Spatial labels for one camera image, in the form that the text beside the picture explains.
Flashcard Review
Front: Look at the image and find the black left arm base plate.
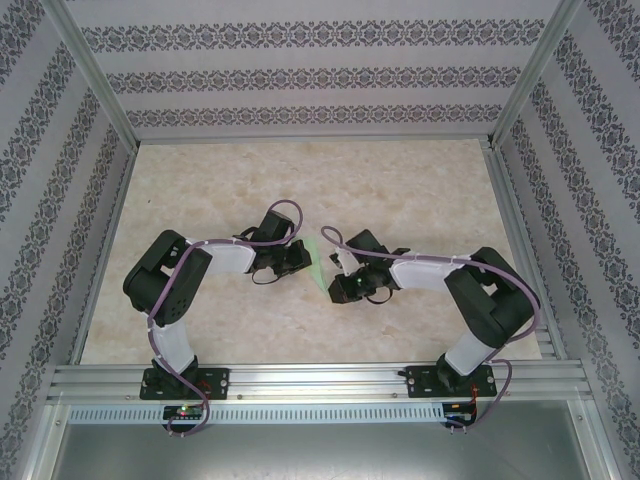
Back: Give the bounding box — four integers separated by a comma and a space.
139, 367, 232, 402

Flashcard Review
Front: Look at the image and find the thin black right gripper cable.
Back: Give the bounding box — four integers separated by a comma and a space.
363, 287, 395, 307

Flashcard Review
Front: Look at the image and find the thin black left gripper cable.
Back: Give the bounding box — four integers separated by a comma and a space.
249, 267, 285, 288

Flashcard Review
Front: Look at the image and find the slotted grey cable duct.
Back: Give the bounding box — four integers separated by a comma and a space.
67, 402, 447, 424

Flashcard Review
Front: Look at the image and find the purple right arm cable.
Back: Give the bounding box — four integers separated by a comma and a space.
319, 225, 542, 435

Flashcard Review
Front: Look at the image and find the aluminium mounting rail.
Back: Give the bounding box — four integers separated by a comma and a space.
46, 358, 594, 406

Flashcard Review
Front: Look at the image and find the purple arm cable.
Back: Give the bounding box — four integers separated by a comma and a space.
147, 199, 305, 440
319, 225, 542, 435

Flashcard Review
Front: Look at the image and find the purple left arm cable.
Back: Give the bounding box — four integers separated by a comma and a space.
147, 199, 305, 440

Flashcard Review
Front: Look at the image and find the grey sheet metal tray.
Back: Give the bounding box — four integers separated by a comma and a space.
47, 399, 601, 480

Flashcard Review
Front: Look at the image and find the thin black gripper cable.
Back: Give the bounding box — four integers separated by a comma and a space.
249, 267, 285, 288
363, 287, 395, 307

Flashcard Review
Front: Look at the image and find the aluminium frame post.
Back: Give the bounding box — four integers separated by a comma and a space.
48, 0, 142, 151
485, 0, 587, 151

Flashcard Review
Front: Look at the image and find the aluminium table side rail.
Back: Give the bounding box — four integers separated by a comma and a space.
482, 139, 570, 361
68, 142, 141, 366

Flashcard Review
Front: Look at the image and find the aluminium frame bar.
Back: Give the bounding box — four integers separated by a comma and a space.
17, 403, 69, 480
569, 399, 626, 480

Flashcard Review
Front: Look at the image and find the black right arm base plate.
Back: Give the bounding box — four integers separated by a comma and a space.
403, 363, 500, 400

